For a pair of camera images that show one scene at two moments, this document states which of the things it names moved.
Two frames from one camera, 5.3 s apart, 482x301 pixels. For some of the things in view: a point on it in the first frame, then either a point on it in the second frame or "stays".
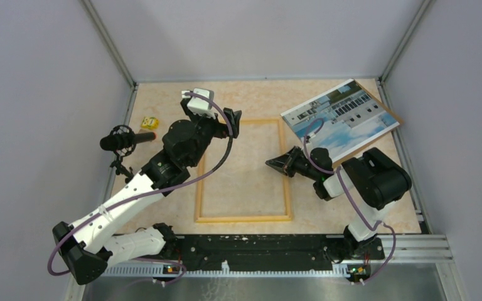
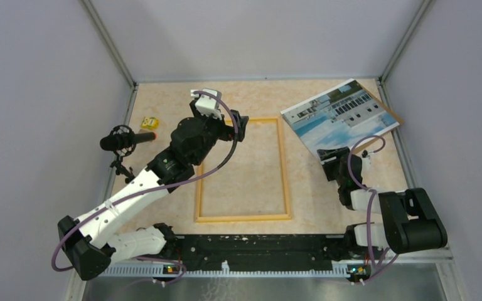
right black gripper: (289, 158) to (327, 154)
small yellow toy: (150, 123) stays
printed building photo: (341, 120) stays
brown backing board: (399, 121) stays
